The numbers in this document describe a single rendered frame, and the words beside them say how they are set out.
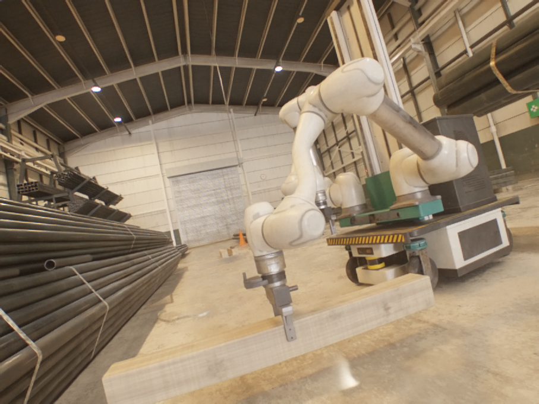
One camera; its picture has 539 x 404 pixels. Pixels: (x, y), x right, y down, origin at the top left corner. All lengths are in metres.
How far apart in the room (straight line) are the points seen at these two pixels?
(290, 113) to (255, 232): 1.28
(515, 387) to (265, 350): 0.60
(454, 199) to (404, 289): 0.85
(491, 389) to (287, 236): 0.59
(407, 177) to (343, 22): 1.18
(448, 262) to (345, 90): 0.97
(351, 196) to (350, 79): 0.97
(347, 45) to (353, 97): 1.15
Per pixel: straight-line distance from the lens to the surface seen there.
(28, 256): 1.60
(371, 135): 1.97
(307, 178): 0.83
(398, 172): 1.52
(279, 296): 0.86
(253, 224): 0.85
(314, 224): 0.71
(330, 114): 1.13
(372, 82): 1.03
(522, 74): 2.75
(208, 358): 0.90
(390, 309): 1.04
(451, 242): 1.58
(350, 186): 1.86
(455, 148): 1.41
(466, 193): 1.85
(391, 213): 1.59
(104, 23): 14.79
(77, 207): 10.72
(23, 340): 1.15
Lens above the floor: 0.49
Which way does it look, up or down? 4 degrees up
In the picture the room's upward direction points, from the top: 13 degrees counter-clockwise
